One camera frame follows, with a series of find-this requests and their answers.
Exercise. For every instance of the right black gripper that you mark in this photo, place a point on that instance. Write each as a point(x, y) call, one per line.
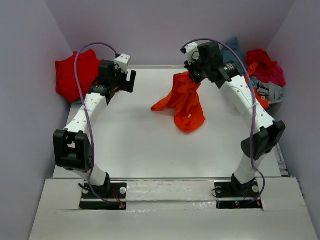
point(191, 67)

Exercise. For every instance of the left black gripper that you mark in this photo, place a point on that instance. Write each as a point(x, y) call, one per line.
point(127, 86)

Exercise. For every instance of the orange t-shirt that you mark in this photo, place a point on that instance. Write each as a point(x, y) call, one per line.
point(184, 99)
point(262, 99)

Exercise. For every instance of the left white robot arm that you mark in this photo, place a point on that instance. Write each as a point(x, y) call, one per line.
point(73, 146)

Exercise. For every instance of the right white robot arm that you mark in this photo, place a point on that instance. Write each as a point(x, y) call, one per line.
point(265, 131)

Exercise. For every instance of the teal blue crumpled t-shirt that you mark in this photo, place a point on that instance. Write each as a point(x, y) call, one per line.
point(228, 56)

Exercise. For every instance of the folded light blue t-shirt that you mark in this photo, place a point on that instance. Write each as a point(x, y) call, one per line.
point(80, 101)

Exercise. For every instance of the red crumpled t-shirt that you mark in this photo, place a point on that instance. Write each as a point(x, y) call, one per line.
point(261, 60)

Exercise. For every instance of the grey crumpled t-shirt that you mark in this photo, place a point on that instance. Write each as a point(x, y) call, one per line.
point(268, 91)

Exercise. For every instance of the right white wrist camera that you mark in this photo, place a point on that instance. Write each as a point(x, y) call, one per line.
point(192, 52)

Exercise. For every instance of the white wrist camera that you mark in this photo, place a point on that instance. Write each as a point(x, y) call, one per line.
point(192, 52)
point(123, 62)

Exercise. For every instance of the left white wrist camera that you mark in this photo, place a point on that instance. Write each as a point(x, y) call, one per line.
point(123, 62)

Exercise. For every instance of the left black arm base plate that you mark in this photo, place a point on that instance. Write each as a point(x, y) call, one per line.
point(114, 200)

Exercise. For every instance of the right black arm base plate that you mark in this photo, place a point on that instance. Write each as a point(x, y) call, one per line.
point(229, 198)

